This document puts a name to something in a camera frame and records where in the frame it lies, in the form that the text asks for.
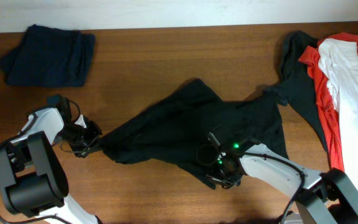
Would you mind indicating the white t-shirt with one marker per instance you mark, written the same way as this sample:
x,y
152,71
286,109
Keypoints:
x,y
339,62

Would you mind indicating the dark green-black garment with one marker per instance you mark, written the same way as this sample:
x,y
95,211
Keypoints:
x,y
295,87

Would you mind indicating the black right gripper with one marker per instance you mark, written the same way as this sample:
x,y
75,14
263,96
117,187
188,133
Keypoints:
x,y
215,160

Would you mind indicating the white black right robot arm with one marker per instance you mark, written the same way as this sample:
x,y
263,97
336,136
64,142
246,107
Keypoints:
x,y
315,196

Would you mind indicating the black t-shirt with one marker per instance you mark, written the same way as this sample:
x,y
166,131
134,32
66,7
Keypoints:
x,y
173,129

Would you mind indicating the folded navy blue garment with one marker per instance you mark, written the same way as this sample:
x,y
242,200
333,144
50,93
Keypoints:
x,y
49,57

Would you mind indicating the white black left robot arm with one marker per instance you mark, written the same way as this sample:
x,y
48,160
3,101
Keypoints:
x,y
32,180

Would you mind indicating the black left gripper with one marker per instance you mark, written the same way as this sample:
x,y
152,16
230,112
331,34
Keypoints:
x,y
89,139

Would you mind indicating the red t-shirt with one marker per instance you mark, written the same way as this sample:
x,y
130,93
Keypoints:
x,y
328,116

